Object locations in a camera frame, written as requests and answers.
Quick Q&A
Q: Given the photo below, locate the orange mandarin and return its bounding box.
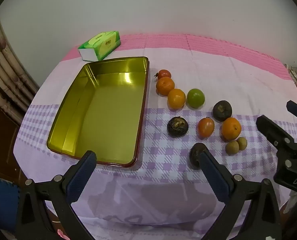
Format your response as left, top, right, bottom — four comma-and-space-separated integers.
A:
156, 77, 175, 96
221, 117, 242, 141
167, 89, 186, 110

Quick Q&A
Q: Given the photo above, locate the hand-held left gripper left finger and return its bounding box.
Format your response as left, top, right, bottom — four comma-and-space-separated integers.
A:
15, 150, 98, 240

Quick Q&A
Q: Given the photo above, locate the beige patterned curtain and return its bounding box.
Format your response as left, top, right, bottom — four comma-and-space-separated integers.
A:
0, 12, 40, 119

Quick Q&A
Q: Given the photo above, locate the dark brown round fruit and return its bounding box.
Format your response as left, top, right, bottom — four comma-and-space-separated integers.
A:
167, 116, 189, 138
212, 100, 232, 122
189, 142, 209, 170

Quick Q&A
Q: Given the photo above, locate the blue foam mat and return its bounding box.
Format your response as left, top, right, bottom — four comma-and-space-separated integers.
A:
0, 174, 21, 233

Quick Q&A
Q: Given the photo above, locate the green lime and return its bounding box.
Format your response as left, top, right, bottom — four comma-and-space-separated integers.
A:
187, 88, 205, 109

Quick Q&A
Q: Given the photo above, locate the green tissue box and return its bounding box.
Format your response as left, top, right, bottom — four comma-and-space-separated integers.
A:
78, 31, 121, 62

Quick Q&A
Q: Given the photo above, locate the dark wooden cabinet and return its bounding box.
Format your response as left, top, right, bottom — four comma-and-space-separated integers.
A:
0, 97, 26, 178

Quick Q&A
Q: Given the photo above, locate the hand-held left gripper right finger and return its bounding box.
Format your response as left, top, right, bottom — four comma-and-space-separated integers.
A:
198, 149, 282, 240

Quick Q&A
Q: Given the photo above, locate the gold rectangular tin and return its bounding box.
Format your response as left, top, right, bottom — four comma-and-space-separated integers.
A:
47, 56, 149, 168

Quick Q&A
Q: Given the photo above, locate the red-orange persimmon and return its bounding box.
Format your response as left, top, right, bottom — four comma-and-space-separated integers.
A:
198, 117, 215, 138

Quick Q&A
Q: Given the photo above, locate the pink purple checked tablecloth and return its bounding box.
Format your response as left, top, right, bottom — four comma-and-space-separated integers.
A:
14, 33, 297, 240

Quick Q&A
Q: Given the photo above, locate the small red tomato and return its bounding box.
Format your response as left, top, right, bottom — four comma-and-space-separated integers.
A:
155, 69, 171, 80

